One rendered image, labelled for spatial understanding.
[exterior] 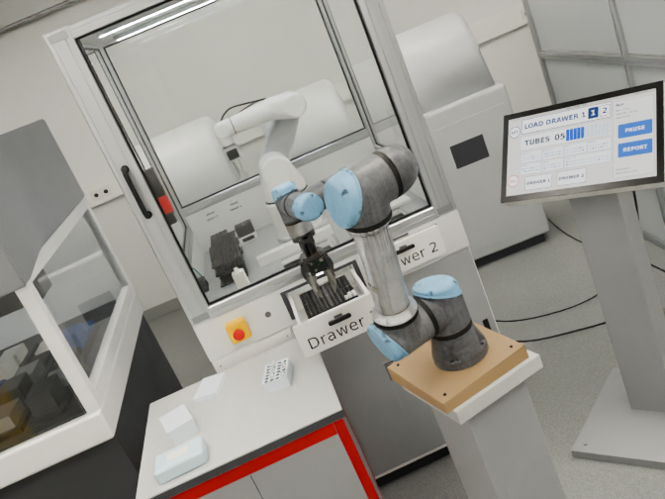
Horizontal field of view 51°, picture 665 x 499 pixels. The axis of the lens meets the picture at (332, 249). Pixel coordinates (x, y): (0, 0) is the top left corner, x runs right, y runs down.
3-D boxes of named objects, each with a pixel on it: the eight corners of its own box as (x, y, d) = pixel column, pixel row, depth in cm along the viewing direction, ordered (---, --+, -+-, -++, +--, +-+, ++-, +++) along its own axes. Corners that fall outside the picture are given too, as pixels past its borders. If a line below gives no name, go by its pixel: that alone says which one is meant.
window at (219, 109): (430, 205, 248) (330, -68, 218) (208, 305, 243) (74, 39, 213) (429, 205, 249) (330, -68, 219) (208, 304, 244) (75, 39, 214)
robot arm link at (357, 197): (443, 343, 178) (397, 157, 148) (398, 375, 173) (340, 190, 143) (414, 323, 187) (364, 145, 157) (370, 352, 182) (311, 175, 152)
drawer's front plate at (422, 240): (447, 251, 250) (437, 225, 247) (373, 285, 248) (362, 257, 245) (445, 250, 252) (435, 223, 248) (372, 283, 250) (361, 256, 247)
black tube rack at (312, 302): (364, 312, 226) (357, 294, 224) (315, 334, 225) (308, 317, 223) (350, 290, 247) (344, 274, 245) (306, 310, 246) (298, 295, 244)
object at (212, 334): (469, 245, 253) (456, 209, 248) (210, 361, 247) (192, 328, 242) (399, 195, 343) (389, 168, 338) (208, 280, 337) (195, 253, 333)
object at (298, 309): (382, 316, 219) (375, 299, 217) (308, 349, 218) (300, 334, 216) (355, 277, 257) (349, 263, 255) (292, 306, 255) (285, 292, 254)
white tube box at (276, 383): (291, 385, 216) (286, 375, 215) (265, 394, 218) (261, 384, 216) (293, 366, 228) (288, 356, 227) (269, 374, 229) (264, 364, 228)
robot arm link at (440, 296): (480, 317, 180) (464, 272, 175) (441, 345, 176) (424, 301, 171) (452, 306, 191) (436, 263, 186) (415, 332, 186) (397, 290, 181)
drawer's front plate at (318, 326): (390, 320, 218) (378, 289, 214) (305, 358, 216) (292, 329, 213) (389, 318, 219) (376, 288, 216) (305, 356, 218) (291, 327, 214)
